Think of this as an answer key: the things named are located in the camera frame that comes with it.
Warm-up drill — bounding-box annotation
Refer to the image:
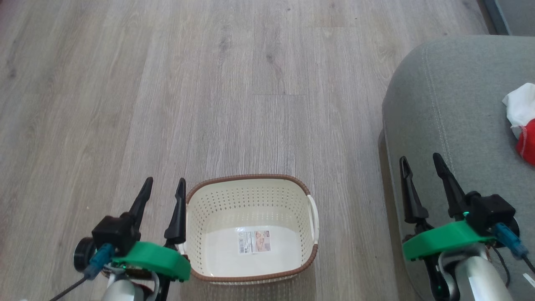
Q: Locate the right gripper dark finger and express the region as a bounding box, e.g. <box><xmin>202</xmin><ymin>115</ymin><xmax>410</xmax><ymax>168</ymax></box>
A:
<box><xmin>433</xmin><ymin>153</ymin><xmax>466</xmax><ymax>219</ymax></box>
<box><xmin>399</xmin><ymin>156</ymin><xmax>430</xmax><ymax>225</ymax></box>

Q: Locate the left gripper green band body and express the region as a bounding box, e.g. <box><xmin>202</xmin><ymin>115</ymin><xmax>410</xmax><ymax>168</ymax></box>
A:
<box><xmin>110</xmin><ymin>241</ymin><xmax>192</xmax><ymax>282</ymax></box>

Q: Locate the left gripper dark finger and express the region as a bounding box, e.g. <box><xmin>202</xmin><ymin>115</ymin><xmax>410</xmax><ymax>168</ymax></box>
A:
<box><xmin>123</xmin><ymin>177</ymin><xmax>154</xmax><ymax>229</ymax></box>
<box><xmin>164</xmin><ymin>178</ymin><xmax>187</xmax><ymax>245</ymax></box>

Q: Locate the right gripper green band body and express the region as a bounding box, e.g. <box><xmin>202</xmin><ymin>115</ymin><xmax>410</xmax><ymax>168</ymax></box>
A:
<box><xmin>402</xmin><ymin>220</ymin><xmax>499</xmax><ymax>262</ymax></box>

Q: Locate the red and white garment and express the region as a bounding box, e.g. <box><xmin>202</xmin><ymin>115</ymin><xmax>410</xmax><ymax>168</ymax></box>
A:
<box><xmin>502</xmin><ymin>83</ymin><xmax>535</xmax><ymax>166</ymax></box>

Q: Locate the cream perforated laundry basket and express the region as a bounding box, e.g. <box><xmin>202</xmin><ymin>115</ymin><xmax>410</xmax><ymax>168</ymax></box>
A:
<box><xmin>183</xmin><ymin>174</ymin><xmax>321</xmax><ymax>285</ymax></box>

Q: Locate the grey fabric sofa seat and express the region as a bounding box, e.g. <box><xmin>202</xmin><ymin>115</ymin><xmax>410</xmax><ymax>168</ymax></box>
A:
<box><xmin>378</xmin><ymin>35</ymin><xmax>535</xmax><ymax>301</ymax></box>

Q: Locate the left black round actuator cap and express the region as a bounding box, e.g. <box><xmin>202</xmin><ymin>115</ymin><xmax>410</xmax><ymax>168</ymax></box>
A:
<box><xmin>74</xmin><ymin>237</ymin><xmax>97</xmax><ymax>273</ymax></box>

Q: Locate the printed label sticker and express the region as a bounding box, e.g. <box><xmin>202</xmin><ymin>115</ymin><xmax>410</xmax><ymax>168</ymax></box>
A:
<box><xmin>238</xmin><ymin>230</ymin><xmax>271</xmax><ymax>255</ymax></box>

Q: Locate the dark grey furniture panel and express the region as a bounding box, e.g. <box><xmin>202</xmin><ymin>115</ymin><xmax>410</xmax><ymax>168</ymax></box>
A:
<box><xmin>480</xmin><ymin>0</ymin><xmax>535</xmax><ymax>36</ymax></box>

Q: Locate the left cable blue connector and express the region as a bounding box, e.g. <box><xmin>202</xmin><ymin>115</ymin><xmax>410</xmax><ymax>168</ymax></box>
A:
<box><xmin>83</xmin><ymin>243</ymin><xmax>116</xmax><ymax>280</ymax></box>

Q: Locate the cable blue connector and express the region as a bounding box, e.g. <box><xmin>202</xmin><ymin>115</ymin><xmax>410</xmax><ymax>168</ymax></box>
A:
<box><xmin>493</xmin><ymin>222</ymin><xmax>529</xmax><ymax>258</ymax></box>
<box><xmin>83</xmin><ymin>243</ymin><xmax>116</xmax><ymax>280</ymax></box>

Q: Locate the right cable blue connector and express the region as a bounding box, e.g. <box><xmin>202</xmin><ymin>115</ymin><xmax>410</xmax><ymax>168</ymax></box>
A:
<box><xmin>493</xmin><ymin>222</ymin><xmax>529</xmax><ymax>258</ymax></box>

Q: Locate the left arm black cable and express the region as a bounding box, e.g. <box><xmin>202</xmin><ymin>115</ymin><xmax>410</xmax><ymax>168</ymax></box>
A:
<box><xmin>48</xmin><ymin>274</ymin><xmax>91</xmax><ymax>301</ymax></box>

